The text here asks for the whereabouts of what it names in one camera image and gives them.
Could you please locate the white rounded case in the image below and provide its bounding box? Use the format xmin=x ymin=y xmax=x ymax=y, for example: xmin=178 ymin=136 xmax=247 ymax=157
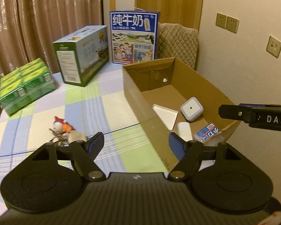
xmin=177 ymin=122 xmax=193 ymax=142

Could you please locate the red Doraemon figurine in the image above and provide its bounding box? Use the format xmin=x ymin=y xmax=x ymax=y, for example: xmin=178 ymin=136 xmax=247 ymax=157
xmin=51 ymin=116 xmax=74 ymax=137

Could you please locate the blue playing card pack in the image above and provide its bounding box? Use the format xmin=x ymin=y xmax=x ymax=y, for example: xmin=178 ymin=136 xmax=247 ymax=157
xmin=193 ymin=123 xmax=220 ymax=142

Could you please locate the white square night light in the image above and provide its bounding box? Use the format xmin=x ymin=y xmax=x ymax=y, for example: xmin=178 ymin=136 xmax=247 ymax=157
xmin=180 ymin=97 xmax=203 ymax=122

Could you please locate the open cardboard box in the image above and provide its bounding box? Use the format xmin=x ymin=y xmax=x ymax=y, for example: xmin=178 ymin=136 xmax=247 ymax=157
xmin=122 ymin=57 xmax=240 ymax=171

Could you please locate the green shrink-wrapped carton pack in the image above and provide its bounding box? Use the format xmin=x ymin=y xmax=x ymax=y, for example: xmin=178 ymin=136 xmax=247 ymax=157
xmin=0 ymin=58 xmax=56 ymax=116

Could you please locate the beige quilted cushion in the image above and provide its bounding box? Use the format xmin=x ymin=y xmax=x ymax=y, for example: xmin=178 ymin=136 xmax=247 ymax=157
xmin=157 ymin=23 xmax=198 ymax=69

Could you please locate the green white milk box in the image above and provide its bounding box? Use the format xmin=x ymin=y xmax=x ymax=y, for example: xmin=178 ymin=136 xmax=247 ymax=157
xmin=53 ymin=25 xmax=109 ymax=87

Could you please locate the wooden door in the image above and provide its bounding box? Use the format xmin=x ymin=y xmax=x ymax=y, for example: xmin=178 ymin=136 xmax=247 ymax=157
xmin=135 ymin=0 xmax=203 ymax=30

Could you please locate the blue milk carton box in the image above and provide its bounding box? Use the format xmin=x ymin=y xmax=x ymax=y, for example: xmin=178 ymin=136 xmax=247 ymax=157
xmin=110 ymin=10 xmax=160 ymax=65

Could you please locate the brown curtain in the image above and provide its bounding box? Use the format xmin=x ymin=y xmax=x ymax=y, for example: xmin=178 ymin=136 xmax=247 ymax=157
xmin=0 ymin=0 xmax=102 ymax=92

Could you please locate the single wall outlet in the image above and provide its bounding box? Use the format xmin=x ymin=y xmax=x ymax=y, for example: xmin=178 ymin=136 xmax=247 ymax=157
xmin=266 ymin=36 xmax=281 ymax=59

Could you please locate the wall socket pair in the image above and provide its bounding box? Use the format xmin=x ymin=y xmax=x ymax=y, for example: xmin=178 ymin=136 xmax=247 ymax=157
xmin=215 ymin=13 xmax=240 ymax=34

